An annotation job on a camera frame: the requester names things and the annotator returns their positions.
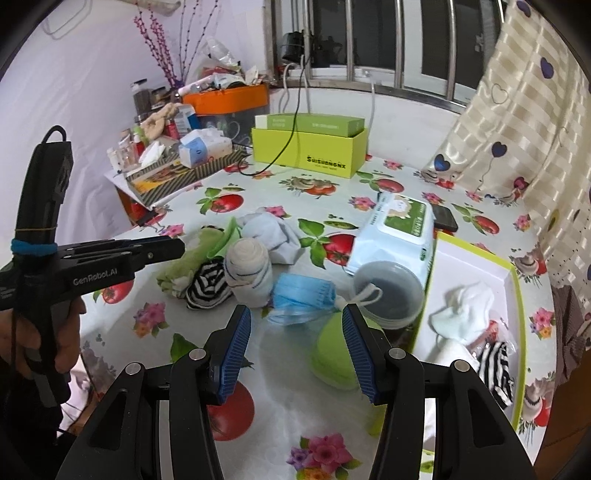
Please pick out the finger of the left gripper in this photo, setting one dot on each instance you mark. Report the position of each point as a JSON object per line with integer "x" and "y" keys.
{"x": 103, "y": 246}
{"x": 154, "y": 250}

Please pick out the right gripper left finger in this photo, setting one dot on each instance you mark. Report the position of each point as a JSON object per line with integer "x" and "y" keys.
{"x": 204, "y": 377}

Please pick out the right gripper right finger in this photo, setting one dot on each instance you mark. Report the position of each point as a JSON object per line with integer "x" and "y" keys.
{"x": 391, "y": 377}

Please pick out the green rabbit towel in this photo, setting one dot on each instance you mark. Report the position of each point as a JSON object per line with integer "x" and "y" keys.
{"x": 200, "y": 247}

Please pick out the long white sock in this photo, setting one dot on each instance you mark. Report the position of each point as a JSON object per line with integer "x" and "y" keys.
{"x": 447, "y": 351}

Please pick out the beige sock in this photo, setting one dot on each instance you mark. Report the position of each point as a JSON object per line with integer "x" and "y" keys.
{"x": 248, "y": 272}

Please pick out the white cloth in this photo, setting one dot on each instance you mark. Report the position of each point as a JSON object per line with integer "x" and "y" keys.
{"x": 467, "y": 314}

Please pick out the blue face masks bundle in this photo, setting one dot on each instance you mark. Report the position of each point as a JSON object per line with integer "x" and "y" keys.
{"x": 299, "y": 299}

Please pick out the light green cloth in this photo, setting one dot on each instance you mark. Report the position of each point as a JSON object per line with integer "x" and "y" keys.
{"x": 231, "y": 234}

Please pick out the black white striped sock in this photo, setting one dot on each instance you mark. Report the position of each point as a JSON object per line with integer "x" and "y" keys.
{"x": 494, "y": 372}

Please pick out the snack packet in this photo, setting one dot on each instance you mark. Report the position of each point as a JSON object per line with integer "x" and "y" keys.
{"x": 499, "y": 332}

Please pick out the green plastic jar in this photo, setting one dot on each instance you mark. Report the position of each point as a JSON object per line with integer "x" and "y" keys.
{"x": 330, "y": 359}

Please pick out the striped cardboard tray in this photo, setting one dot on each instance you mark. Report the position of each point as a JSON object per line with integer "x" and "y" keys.
{"x": 163, "y": 178}

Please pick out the clear lidded dark container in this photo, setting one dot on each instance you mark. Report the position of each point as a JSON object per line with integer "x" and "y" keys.
{"x": 388, "y": 294}

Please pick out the blue white tissue pack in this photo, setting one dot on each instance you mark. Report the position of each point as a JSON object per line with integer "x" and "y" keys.
{"x": 202, "y": 145}

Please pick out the lime green tray box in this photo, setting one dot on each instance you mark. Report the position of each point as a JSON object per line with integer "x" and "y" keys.
{"x": 456, "y": 264}

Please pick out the wet wipes pack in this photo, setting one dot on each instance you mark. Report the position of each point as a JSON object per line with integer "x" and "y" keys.
{"x": 400, "y": 230}

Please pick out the orange box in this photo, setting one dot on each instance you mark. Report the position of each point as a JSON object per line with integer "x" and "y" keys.
{"x": 234, "y": 100}

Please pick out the black smartphone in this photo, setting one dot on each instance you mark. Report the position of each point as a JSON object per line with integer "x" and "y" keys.
{"x": 444, "y": 219}

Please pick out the green Shishangnx box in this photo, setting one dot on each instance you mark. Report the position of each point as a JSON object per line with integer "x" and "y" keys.
{"x": 322, "y": 143}

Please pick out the purple flower branches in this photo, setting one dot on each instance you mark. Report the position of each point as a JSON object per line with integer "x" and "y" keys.
{"x": 173, "y": 32}

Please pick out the heart pattern curtain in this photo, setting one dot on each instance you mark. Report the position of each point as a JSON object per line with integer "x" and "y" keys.
{"x": 525, "y": 139}

